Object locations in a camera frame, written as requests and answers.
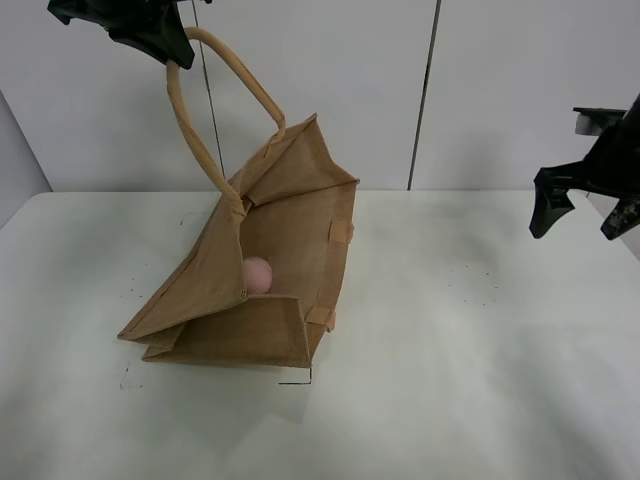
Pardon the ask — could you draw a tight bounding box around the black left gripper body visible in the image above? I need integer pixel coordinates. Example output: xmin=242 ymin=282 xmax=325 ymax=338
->
xmin=47 ymin=0 xmax=178 ymax=30

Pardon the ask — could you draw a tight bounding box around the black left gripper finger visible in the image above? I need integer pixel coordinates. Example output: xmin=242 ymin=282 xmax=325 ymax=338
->
xmin=108 ymin=14 xmax=194 ymax=69

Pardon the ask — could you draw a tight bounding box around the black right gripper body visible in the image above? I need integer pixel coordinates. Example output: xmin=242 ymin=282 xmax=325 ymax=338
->
xmin=534 ymin=100 xmax=639 ymax=199

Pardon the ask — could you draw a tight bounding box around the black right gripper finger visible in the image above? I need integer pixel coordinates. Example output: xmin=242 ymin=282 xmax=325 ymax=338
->
xmin=529 ymin=184 xmax=575 ymax=238
xmin=601 ymin=197 xmax=640 ymax=240

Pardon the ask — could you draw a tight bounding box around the pink peach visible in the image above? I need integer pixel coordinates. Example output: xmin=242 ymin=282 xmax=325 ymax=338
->
xmin=243 ymin=257 xmax=273 ymax=295

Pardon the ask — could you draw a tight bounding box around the brown linen tote bag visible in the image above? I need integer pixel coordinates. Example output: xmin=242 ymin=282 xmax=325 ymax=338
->
xmin=119 ymin=27 xmax=358 ymax=368

